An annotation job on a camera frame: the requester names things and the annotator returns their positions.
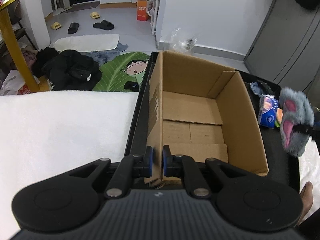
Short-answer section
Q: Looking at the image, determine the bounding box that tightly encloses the grey plush toy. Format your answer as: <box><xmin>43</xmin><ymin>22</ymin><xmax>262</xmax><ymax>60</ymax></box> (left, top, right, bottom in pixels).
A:
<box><xmin>279</xmin><ymin>87</ymin><xmax>314</xmax><ymax>158</ymax></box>

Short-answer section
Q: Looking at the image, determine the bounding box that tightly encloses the burger plush toy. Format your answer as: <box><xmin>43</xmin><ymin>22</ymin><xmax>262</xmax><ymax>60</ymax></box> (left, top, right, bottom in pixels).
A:
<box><xmin>274</xmin><ymin>108</ymin><xmax>283</xmax><ymax>128</ymax></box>

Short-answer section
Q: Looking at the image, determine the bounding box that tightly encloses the blue tissue pack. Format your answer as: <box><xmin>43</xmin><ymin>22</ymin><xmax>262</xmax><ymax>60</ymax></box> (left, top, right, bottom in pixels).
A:
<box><xmin>258</xmin><ymin>95</ymin><xmax>279</xmax><ymax>128</ymax></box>

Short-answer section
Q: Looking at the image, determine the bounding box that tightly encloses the black dotted fabric toy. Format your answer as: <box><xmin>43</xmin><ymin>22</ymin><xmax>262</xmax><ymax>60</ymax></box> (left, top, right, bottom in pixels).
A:
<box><xmin>257</xmin><ymin>80</ymin><xmax>274</xmax><ymax>95</ymax></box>

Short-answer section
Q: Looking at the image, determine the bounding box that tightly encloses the brown cardboard box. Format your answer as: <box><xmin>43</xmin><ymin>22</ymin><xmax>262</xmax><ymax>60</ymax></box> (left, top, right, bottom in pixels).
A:
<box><xmin>145</xmin><ymin>51</ymin><xmax>269</xmax><ymax>185</ymax></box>

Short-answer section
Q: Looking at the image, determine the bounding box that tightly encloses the blue denim fabric toy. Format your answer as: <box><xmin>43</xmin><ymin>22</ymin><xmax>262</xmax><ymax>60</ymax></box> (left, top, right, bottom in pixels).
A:
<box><xmin>250</xmin><ymin>82</ymin><xmax>263</xmax><ymax>97</ymax></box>

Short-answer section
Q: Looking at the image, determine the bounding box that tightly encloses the person's hand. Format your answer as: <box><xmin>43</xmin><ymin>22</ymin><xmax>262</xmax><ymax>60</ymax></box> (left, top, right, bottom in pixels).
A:
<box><xmin>297</xmin><ymin>181</ymin><xmax>313</xmax><ymax>225</ymax></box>

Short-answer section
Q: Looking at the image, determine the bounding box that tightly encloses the black shallow tray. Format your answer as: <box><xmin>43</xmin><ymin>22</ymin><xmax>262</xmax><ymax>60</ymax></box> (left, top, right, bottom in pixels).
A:
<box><xmin>126</xmin><ymin>51</ymin><xmax>300</xmax><ymax>190</ymax></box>

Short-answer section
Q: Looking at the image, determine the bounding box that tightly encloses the grey door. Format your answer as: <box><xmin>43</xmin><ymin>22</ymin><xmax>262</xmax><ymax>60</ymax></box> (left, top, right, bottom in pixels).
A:
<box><xmin>244</xmin><ymin>0</ymin><xmax>319</xmax><ymax>91</ymax></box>

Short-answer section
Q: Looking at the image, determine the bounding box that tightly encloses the green leaf cartoon rug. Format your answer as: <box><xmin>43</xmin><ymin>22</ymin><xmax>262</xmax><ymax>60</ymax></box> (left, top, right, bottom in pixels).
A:
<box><xmin>93</xmin><ymin>52</ymin><xmax>150</xmax><ymax>92</ymax></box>

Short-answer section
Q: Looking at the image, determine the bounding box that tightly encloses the blue grey fluffy rug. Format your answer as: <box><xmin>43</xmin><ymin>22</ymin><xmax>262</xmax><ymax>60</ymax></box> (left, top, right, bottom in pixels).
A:
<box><xmin>81</xmin><ymin>42</ymin><xmax>129</xmax><ymax>66</ymax></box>

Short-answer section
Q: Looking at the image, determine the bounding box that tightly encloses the black clothes pile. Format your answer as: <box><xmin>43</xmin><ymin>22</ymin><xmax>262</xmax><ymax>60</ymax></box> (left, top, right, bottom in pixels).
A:
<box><xmin>31</xmin><ymin>47</ymin><xmax>103</xmax><ymax>91</ymax></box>

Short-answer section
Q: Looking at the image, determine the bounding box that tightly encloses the yellow round side table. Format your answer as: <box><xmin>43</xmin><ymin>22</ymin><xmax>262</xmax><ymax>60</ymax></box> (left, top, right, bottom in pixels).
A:
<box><xmin>1</xmin><ymin>0</ymin><xmax>40</xmax><ymax>93</ymax></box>

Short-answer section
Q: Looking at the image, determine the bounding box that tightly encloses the clear plastic bag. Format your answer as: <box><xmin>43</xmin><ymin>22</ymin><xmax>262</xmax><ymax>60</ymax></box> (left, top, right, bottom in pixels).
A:
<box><xmin>167</xmin><ymin>27</ymin><xmax>197</xmax><ymax>55</ymax></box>

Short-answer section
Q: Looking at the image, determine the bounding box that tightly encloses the white floor mat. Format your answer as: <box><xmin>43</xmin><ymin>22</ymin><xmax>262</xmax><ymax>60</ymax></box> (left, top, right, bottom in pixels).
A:
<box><xmin>53</xmin><ymin>34</ymin><xmax>120</xmax><ymax>52</ymax></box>

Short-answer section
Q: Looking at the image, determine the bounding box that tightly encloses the white red shopping bag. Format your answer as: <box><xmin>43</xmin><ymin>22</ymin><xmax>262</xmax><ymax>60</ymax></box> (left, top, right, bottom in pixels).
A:
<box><xmin>1</xmin><ymin>70</ymin><xmax>31</xmax><ymax>96</ymax></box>

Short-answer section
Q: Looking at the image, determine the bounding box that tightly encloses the black slipper left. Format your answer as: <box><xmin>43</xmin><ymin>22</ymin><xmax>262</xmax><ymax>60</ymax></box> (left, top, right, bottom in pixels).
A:
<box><xmin>67</xmin><ymin>22</ymin><xmax>80</xmax><ymax>35</ymax></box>

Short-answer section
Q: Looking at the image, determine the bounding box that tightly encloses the orange cardboard box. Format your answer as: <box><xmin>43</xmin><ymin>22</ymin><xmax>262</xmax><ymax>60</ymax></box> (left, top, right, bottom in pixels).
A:
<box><xmin>137</xmin><ymin>0</ymin><xmax>149</xmax><ymax>21</ymax></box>

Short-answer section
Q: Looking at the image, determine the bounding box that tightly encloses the yellow slipper far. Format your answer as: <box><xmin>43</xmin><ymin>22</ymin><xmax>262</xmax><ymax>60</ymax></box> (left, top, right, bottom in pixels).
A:
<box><xmin>90</xmin><ymin>11</ymin><xmax>100</xmax><ymax>20</ymax></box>

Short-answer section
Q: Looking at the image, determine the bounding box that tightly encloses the yellow slipper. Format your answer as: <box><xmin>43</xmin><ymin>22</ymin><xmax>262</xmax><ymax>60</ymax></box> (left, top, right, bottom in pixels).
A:
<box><xmin>50</xmin><ymin>22</ymin><xmax>62</xmax><ymax>30</ymax></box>
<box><xmin>90</xmin><ymin>11</ymin><xmax>100</xmax><ymax>20</ymax></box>

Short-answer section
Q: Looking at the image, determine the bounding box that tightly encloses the yellow slipper near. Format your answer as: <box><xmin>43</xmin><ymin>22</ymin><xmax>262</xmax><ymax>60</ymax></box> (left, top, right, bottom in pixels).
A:
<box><xmin>50</xmin><ymin>22</ymin><xmax>62</xmax><ymax>30</ymax></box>

